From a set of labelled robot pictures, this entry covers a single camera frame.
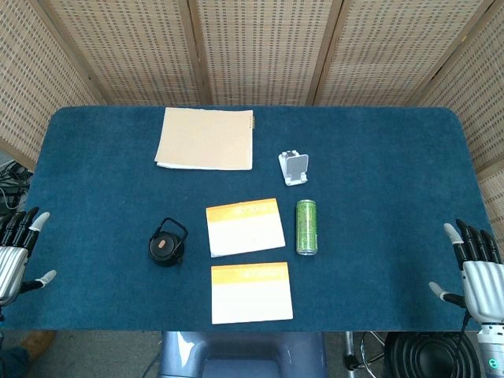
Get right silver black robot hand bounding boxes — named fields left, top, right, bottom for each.
left=428, top=218, right=504, bottom=324

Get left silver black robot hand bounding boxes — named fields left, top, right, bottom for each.
left=0, top=206, right=57, bottom=307

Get black teapot with handle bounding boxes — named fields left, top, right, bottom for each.
left=148, top=217, right=189, bottom=269

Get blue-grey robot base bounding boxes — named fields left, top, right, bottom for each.
left=157, top=331, right=328, bottom=378

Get brown shoe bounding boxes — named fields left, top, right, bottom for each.
left=19, top=329, right=56, bottom=361

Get blue felt table cloth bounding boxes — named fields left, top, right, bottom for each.
left=2, top=105, right=498, bottom=332

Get metal stand legs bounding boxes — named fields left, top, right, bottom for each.
left=344, top=331, right=387, bottom=373

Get green drink can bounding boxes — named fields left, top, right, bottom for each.
left=295, top=199, right=318, bottom=257

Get white folding phone stand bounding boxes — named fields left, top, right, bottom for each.
left=277, top=150, right=310, bottom=187

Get clean orange white Lexicon book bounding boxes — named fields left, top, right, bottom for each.
left=210, top=261, right=295, bottom=325

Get kraft spiral notebook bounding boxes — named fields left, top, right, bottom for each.
left=154, top=106, right=255, bottom=172

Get Lexicon book with red scribbles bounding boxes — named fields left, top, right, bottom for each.
left=205, top=198, right=287, bottom=258

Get woven bamboo folding screen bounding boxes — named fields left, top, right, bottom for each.
left=0, top=0, right=504, bottom=253

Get tangled floor cables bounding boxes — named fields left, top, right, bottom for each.
left=0, top=159, right=35, bottom=216

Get coiled black cable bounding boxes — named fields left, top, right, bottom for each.
left=384, top=332, right=484, bottom=378

